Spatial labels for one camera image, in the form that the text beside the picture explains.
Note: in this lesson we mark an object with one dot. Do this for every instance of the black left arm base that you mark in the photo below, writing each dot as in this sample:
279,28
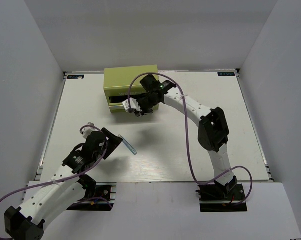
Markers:
102,201

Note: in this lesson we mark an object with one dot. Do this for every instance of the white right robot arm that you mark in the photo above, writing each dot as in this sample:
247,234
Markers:
213,130

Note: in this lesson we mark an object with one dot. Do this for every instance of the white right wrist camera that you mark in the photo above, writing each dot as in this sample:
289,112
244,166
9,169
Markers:
131,106

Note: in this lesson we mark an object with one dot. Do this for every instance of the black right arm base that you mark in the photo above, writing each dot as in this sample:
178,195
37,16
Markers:
212,200

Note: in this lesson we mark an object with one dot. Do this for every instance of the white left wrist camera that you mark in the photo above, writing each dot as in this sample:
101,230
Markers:
87,129

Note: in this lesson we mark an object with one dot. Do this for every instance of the green metal drawer chest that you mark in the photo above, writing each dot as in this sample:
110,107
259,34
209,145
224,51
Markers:
117,82

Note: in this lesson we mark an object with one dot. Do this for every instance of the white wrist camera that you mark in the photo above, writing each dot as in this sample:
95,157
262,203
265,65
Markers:
87,129
131,106

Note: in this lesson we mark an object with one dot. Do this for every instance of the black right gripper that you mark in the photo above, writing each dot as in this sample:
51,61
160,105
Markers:
144,111

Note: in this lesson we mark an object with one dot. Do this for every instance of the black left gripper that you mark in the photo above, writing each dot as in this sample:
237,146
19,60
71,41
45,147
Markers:
113,142

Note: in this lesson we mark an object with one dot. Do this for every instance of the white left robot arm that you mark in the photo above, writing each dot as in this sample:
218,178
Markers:
70,185

